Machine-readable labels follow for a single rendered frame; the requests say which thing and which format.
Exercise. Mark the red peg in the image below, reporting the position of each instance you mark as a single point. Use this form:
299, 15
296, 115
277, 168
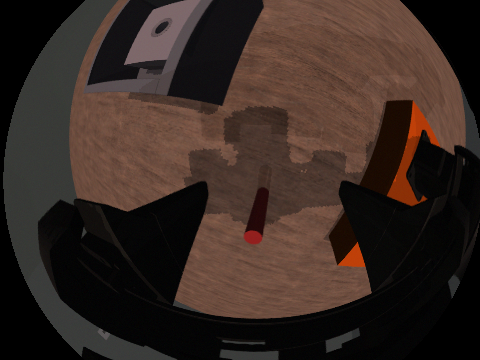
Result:
255, 227

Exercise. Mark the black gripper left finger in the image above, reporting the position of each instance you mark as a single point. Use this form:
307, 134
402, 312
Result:
156, 238

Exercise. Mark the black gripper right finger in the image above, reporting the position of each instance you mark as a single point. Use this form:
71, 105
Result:
385, 229

